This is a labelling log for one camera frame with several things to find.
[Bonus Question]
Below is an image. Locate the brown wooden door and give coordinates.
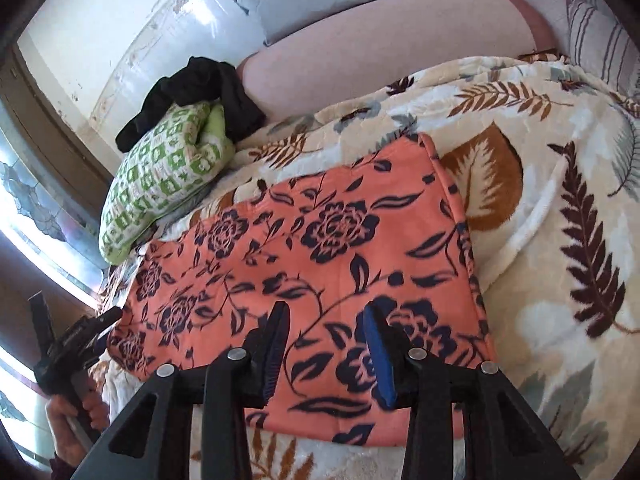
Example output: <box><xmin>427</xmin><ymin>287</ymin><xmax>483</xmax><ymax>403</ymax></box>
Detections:
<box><xmin>0</xmin><ymin>40</ymin><xmax>118</xmax><ymax>371</ymax></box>

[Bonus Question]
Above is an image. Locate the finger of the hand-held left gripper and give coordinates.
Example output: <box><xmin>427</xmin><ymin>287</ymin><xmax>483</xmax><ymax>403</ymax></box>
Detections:
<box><xmin>28</xmin><ymin>293</ymin><xmax>57</xmax><ymax>356</ymax></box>
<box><xmin>75</xmin><ymin>306</ymin><xmax>124</xmax><ymax>350</ymax></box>

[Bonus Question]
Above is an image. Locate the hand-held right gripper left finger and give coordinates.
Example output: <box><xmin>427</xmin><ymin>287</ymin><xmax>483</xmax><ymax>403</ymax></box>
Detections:
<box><xmin>70</xmin><ymin>301</ymin><xmax>292</xmax><ymax>480</ymax></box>

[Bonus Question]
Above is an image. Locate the black garment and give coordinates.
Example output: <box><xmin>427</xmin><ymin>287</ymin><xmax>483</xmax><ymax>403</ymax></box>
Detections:
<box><xmin>116</xmin><ymin>56</ymin><xmax>267</xmax><ymax>152</ymax></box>

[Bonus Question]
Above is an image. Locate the pink bolster cushion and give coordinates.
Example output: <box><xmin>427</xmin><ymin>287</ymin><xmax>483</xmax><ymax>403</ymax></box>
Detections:
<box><xmin>235</xmin><ymin>0</ymin><xmax>556</xmax><ymax>123</ymax></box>

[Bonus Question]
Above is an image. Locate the person's left forearm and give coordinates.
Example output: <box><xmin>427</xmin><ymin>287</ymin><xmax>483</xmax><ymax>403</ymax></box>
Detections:
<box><xmin>48</xmin><ymin>454</ymin><xmax>77</xmax><ymax>480</ymax></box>

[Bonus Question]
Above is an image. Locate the green checkered pillow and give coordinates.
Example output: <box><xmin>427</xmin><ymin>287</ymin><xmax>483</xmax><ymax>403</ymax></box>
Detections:
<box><xmin>98</xmin><ymin>101</ymin><xmax>236</xmax><ymax>264</ymax></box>

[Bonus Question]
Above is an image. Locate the orange floral garment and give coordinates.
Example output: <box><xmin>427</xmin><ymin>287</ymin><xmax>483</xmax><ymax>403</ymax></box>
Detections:
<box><xmin>106</xmin><ymin>132</ymin><xmax>497</xmax><ymax>447</ymax></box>

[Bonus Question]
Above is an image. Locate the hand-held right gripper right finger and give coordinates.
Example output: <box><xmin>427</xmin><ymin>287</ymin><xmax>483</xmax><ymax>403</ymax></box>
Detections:
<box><xmin>362</xmin><ymin>302</ymin><xmax>581</xmax><ymax>480</ymax></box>

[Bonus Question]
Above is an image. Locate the leaf print blanket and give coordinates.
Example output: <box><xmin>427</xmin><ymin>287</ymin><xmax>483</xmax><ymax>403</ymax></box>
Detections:
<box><xmin>90</xmin><ymin>52</ymin><xmax>640</xmax><ymax>480</ymax></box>

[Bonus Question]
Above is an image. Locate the striped floral cushion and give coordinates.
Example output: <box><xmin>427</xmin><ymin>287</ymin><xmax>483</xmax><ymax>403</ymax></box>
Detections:
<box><xmin>565</xmin><ymin>0</ymin><xmax>640</xmax><ymax>106</ymax></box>

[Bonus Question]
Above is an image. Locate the person's left hand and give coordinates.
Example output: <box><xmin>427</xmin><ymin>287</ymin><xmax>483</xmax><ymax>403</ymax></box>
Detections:
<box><xmin>45</xmin><ymin>391</ymin><xmax>109</xmax><ymax>462</ymax></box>

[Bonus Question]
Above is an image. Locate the arched stained glass pane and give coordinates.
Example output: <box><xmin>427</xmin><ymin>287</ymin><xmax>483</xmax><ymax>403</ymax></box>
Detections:
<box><xmin>0</xmin><ymin>127</ymin><xmax>101</xmax><ymax>298</ymax></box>

